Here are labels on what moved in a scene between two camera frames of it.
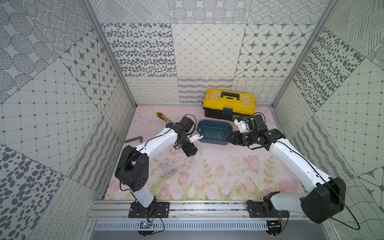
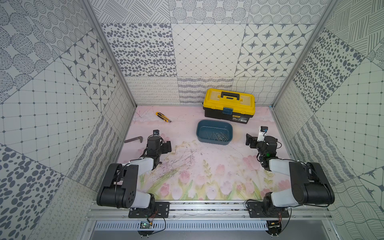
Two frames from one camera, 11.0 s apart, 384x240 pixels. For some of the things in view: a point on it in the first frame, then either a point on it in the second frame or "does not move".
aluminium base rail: (181, 211) does not move
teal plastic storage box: (215, 132) does not move
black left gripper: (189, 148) -> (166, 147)
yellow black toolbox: (228, 104) does not move
